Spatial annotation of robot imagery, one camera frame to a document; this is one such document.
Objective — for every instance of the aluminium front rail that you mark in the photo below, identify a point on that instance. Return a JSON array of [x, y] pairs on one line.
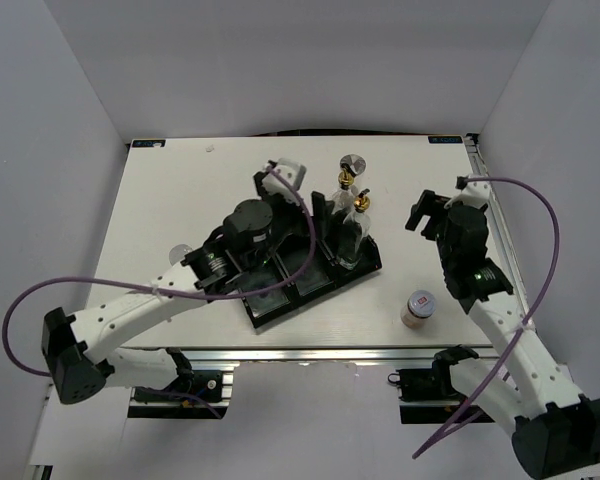
[[314, 354]]

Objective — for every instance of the left blue logo sticker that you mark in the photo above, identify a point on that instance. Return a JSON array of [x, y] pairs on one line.
[[148, 143]]

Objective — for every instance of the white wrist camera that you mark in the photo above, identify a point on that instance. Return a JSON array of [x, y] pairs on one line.
[[288, 170], [473, 190]]

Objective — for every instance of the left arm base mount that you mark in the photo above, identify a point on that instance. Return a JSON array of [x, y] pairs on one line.
[[195, 394]]

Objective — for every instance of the clear glass oil bottle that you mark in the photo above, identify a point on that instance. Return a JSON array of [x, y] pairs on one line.
[[354, 230]]

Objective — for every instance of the black three-compartment tray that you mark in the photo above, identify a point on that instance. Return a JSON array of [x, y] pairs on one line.
[[324, 276]]

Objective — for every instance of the spice jar with red label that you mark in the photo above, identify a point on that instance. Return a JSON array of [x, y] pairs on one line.
[[420, 306]]

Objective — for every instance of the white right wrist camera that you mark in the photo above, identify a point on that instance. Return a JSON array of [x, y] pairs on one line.
[[473, 190]]

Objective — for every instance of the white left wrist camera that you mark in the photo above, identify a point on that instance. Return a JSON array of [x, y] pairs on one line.
[[288, 170]]

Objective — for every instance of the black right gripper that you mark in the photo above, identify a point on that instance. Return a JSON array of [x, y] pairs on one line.
[[430, 205]]

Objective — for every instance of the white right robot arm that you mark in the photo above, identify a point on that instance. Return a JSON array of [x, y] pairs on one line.
[[554, 428]]

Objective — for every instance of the blue-label silver-lid jar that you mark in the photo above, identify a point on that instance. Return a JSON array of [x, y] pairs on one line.
[[178, 253]]

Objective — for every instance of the clear shaker with steel lid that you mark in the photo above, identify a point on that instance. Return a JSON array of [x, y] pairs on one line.
[[354, 164]]

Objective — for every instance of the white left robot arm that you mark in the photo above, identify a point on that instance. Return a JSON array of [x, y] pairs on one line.
[[85, 351]]

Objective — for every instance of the right blue logo sticker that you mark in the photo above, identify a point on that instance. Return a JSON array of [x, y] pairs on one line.
[[445, 139]]

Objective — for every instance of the blue logo sticker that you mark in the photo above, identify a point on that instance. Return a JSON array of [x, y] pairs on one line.
[[148, 143], [445, 139]]

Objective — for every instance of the glass bottle with brown residue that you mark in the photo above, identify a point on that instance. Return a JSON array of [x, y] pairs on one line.
[[342, 199]]

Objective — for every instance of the aluminium rail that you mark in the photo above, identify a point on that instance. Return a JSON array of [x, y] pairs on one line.
[[314, 354], [497, 223]]

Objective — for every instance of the aluminium right side rail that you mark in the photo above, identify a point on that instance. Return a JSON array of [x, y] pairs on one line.
[[497, 223]]

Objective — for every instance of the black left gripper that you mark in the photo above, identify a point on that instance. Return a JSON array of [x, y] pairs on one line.
[[303, 224]]

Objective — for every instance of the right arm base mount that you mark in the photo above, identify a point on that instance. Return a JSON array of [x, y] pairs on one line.
[[426, 394]]

